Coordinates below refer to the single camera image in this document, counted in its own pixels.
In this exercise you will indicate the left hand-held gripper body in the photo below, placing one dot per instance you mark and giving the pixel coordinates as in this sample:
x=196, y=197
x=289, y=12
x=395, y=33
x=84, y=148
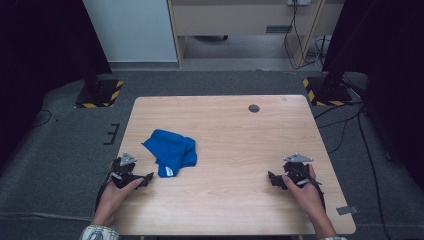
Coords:
x=121, y=171

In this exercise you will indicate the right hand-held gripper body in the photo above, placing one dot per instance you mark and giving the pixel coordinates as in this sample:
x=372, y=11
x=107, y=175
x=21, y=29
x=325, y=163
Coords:
x=295, y=170

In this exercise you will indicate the blue cloth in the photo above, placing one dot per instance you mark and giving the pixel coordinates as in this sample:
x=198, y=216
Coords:
x=170, y=150

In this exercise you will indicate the person's right hand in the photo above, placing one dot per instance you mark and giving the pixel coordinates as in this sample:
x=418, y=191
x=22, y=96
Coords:
x=305, y=196

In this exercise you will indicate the person's left hand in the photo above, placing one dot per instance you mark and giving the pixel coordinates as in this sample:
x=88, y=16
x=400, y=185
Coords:
x=115, y=198

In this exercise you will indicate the grey tape strip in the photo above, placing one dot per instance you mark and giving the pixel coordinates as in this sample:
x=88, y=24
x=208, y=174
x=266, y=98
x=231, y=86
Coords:
x=346, y=210

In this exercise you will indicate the round grey table grommet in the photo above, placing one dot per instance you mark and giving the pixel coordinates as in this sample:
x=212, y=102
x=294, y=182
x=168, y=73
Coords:
x=254, y=108

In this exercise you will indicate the black striped stand base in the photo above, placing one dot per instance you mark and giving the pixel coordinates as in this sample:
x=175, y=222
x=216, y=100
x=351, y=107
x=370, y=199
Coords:
x=100, y=95
x=328, y=93

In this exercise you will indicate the black curtain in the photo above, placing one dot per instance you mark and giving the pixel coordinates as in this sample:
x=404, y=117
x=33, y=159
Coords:
x=40, y=60
x=390, y=66

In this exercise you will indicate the white panel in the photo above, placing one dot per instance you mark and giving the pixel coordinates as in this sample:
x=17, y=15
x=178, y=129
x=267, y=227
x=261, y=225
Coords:
x=130, y=30

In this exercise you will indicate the dark round object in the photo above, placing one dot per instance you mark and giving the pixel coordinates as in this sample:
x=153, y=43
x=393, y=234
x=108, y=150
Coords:
x=210, y=38

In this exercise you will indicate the white power strip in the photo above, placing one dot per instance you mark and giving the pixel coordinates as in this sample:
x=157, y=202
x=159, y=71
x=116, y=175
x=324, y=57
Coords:
x=299, y=2

